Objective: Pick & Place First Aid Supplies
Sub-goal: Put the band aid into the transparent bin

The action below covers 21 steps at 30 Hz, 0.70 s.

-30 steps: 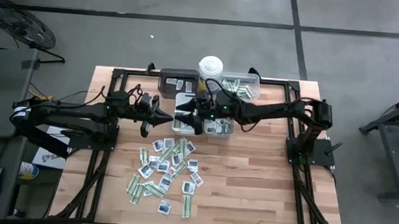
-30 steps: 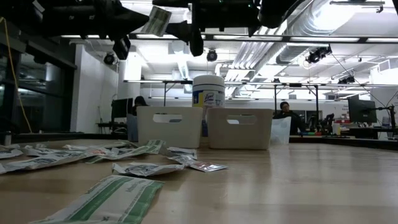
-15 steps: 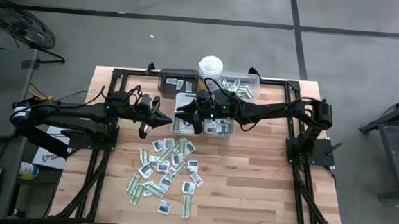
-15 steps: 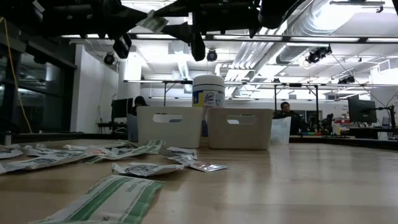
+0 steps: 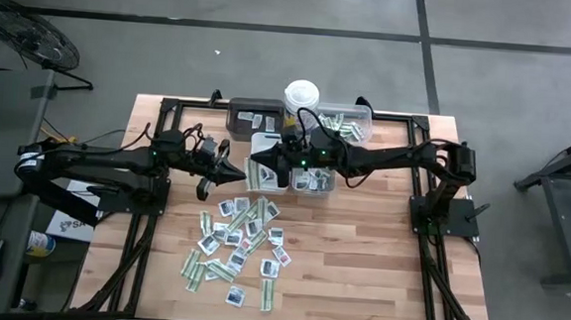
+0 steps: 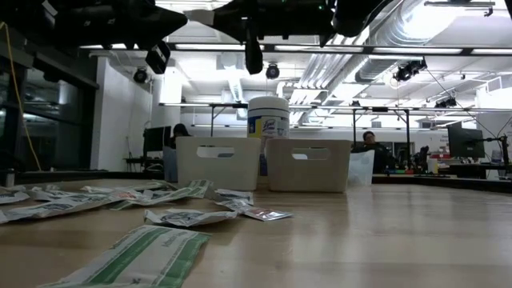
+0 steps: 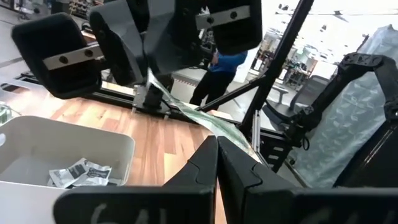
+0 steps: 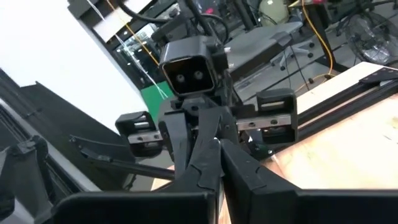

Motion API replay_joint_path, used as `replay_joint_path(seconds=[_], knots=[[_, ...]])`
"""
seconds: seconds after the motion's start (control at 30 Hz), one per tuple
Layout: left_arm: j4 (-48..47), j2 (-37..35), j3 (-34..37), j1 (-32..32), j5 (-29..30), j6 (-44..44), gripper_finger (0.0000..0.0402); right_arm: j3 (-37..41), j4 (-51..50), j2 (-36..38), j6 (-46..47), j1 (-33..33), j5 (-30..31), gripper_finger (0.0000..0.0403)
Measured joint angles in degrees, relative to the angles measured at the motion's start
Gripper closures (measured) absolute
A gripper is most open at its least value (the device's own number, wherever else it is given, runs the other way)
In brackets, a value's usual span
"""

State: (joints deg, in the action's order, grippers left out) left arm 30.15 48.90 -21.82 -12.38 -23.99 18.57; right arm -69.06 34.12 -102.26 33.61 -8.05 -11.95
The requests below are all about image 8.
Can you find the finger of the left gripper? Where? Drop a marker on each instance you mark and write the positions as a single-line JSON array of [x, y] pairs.
[[178, 140], [217, 124]]

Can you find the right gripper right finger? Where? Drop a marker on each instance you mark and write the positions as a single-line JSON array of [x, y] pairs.
[[245, 177]]

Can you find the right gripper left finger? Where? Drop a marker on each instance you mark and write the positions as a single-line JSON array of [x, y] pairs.
[[205, 174]]

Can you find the green board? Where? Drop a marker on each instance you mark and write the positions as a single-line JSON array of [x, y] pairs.
[[155, 96]]

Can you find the black metal lever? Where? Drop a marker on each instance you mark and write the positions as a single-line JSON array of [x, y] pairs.
[[124, 166]]

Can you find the white office chair base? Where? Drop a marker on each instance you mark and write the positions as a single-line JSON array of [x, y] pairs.
[[292, 53]]

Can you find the grey desk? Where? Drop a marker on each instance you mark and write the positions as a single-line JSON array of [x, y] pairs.
[[261, 43]]

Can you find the pale rounded jug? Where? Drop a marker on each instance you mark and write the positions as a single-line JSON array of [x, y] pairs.
[[273, 11]]

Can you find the black slanted bar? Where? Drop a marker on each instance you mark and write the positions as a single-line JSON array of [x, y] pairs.
[[62, 118]]

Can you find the black floor fan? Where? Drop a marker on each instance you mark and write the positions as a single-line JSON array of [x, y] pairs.
[[373, 37]]

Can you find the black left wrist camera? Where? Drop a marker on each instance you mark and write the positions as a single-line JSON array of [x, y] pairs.
[[189, 65]]

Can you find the black rig post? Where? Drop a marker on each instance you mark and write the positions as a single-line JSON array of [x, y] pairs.
[[28, 161]]

